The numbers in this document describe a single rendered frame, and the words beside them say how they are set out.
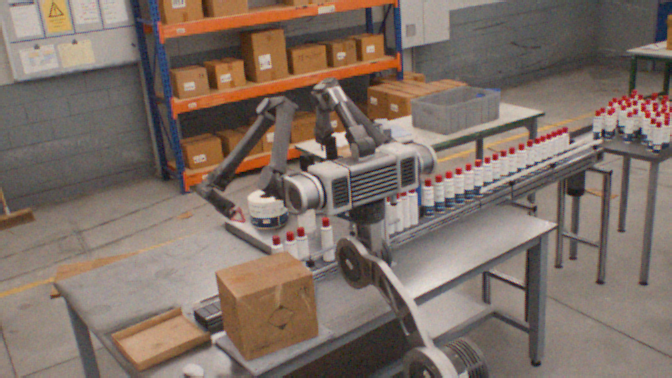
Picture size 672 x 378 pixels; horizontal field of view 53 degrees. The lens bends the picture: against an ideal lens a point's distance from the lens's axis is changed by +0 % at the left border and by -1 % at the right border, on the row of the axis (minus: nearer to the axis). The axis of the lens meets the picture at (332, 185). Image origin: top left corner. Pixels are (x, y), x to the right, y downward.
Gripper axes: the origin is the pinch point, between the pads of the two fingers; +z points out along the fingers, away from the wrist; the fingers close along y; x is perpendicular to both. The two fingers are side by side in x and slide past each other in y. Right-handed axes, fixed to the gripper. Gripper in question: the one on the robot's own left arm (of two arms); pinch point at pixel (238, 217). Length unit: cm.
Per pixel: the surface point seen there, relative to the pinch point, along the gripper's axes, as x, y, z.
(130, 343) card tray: 65, -9, -9
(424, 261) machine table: -35, -32, 74
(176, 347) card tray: 54, -28, -4
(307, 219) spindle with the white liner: -20.8, 15.9, 40.9
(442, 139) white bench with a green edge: -143, 110, 162
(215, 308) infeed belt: 35.7, -14.0, 9.2
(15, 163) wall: 69, 442, 27
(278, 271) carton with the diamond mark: 8.8, -45.5, 0.7
